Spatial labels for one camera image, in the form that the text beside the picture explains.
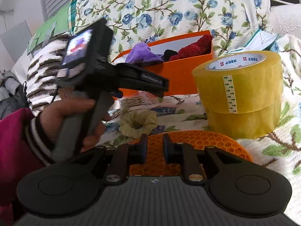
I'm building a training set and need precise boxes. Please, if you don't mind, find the brown white striped fluffy cushion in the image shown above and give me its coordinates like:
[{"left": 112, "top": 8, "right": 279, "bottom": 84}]
[{"left": 26, "top": 32, "right": 71, "bottom": 116}]

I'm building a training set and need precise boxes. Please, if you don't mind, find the black hair scrunchie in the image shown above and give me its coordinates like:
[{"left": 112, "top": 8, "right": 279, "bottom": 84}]
[{"left": 161, "top": 50, "right": 178, "bottom": 62}]

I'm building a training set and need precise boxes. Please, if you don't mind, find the person's left hand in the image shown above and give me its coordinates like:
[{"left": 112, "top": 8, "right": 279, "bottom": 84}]
[{"left": 38, "top": 97, "right": 112, "bottom": 153}]

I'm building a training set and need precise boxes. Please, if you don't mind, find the purple velvet cloth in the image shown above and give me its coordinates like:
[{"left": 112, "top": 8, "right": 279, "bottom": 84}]
[{"left": 125, "top": 42, "right": 164, "bottom": 64}]

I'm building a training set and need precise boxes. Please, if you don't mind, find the orange honeycomb silicone mat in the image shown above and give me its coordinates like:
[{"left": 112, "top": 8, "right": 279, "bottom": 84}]
[{"left": 130, "top": 130, "right": 252, "bottom": 176}]

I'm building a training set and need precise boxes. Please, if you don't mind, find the white embossed sofa cover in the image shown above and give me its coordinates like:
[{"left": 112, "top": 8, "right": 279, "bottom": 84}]
[{"left": 270, "top": 4, "right": 301, "bottom": 39}]

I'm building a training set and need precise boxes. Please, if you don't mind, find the teal white paper packet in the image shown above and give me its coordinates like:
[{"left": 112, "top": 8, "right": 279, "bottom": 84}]
[{"left": 243, "top": 29, "right": 279, "bottom": 52}]

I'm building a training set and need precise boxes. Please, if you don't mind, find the dark red fluffy scrunchie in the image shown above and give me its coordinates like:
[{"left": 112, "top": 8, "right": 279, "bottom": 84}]
[{"left": 169, "top": 35, "right": 212, "bottom": 61}]

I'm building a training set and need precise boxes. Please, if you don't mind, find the pale yellow scrunchie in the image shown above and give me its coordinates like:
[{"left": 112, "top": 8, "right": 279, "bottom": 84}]
[{"left": 118, "top": 110, "right": 158, "bottom": 139}]

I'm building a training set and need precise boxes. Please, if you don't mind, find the magenta jacket sleeve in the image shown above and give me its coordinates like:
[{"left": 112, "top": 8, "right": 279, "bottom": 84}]
[{"left": 1, "top": 108, "right": 55, "bottom": 225}]

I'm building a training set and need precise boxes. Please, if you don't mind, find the blue floral pillow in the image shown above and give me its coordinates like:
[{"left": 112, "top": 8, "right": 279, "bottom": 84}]
[{"left": 69, "top": 0, "right": 271, "bottom": 59}]

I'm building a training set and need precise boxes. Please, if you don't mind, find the lower yellow tape roll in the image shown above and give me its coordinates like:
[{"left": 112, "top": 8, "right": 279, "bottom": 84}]
[{"left": 205, "top": 101, "right": 281, "bottom": 139}]

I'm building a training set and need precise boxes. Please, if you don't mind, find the floral bed blanket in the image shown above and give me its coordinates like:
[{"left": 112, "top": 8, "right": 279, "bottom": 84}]
[{"left": 99, "top": 34, "right": 300, "bottom": 223}]

